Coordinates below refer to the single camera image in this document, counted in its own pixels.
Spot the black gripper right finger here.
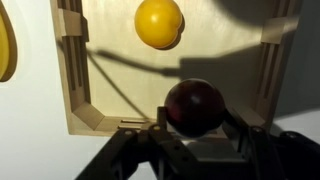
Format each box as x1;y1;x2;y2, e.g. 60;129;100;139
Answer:
221;107;320;180

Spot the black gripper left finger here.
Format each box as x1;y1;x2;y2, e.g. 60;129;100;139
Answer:
75;106;202;180

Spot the dark red toy plum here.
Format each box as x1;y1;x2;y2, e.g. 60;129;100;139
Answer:
163;78;227;138

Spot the wooden tray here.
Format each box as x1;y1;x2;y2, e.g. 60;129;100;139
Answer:
49;0;303;138

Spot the yellow toy fruit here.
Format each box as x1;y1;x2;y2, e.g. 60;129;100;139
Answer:
134;0;184;50

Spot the yellow toy banana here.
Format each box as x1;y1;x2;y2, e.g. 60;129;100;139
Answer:
0;0;18;83

